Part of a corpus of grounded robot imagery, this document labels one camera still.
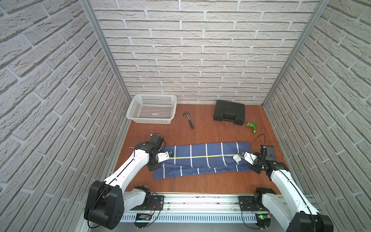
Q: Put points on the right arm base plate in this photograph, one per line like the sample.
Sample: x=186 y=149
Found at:
x=250 y=203

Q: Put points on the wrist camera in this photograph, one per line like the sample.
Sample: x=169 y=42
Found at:
x=248 y=157
x=163 y=156

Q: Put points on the right electronics board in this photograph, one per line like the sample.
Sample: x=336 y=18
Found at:
x=263 y=220

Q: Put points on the aluminium corner post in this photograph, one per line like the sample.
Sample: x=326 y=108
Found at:
x=315 y=17
x=88 y=9

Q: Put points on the hammer with black handle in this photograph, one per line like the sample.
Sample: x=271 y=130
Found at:
x=189 y=120

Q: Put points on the aluminium corner post right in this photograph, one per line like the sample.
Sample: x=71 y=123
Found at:
x=315 y=17

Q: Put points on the blue striped pillowcase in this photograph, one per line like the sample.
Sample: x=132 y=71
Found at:
x=190 y=160

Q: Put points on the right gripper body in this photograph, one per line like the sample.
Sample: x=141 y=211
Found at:
x=257 y=166

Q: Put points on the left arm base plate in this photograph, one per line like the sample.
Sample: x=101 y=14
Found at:
x=155 y=202

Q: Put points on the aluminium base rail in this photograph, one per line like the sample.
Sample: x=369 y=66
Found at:
x=206 y=208

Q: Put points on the left electronics board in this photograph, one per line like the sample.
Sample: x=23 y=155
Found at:
x=143 y=217

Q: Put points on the black plastic tool case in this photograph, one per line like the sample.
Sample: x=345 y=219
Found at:
x=230 y=112

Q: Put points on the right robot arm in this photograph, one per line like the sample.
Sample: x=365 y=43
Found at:
x=298 y=214

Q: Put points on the aluminium corner post left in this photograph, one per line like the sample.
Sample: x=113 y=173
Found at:
x=88 y=9

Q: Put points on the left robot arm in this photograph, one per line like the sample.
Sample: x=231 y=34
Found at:
x=108 y=201

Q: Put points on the white plastic basket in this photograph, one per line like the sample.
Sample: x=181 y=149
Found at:
x=152 y=109

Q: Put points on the electronics board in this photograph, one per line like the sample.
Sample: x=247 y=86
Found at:
x=143 y=217
x=263 y=220

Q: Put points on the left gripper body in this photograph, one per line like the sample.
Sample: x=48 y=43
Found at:
x=153 y=164

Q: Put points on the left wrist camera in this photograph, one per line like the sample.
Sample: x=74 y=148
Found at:
x=163 y=156

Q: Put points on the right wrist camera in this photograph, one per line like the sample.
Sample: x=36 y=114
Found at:
x=248 y=157

